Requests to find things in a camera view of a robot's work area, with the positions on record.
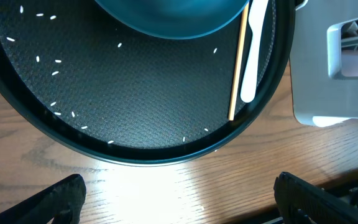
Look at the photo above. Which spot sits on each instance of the round black serving tray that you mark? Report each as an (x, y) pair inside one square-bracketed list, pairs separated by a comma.
[(115, 94)]

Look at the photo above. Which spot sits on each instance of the dark blue plate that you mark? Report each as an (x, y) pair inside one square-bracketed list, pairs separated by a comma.
[(174, 19)]

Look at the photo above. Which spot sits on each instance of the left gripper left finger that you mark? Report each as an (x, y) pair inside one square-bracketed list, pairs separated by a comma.
[(60, 203)]

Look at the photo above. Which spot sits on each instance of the white plastic knife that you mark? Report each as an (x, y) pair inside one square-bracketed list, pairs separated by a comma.
[(256, 21)]

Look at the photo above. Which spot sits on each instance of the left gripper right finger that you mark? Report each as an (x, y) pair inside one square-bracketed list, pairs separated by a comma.
[(301, 202)]

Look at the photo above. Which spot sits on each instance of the grey plastic dishwasher rack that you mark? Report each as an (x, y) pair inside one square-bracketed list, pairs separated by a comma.
[(322, 95)]

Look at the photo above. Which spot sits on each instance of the wooden chopstick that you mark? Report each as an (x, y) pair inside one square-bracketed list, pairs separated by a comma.
[(238, 63)]

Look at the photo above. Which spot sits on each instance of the pink cup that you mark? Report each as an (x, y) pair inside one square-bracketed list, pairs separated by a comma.
[(349, 63)]

